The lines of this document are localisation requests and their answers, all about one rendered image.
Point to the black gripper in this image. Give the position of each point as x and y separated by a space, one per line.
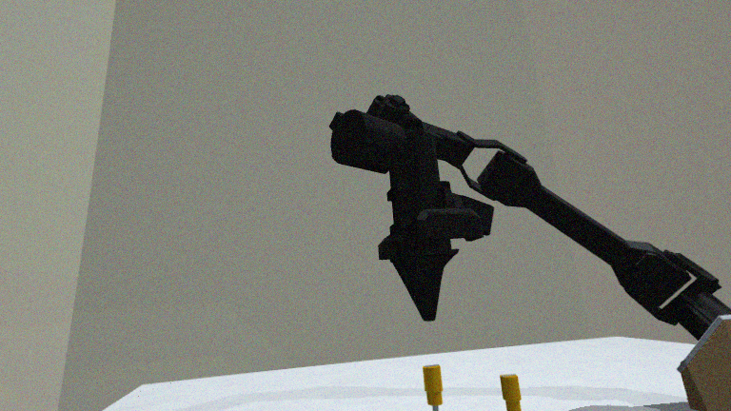
419 241

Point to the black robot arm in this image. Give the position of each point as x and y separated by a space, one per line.
391 138

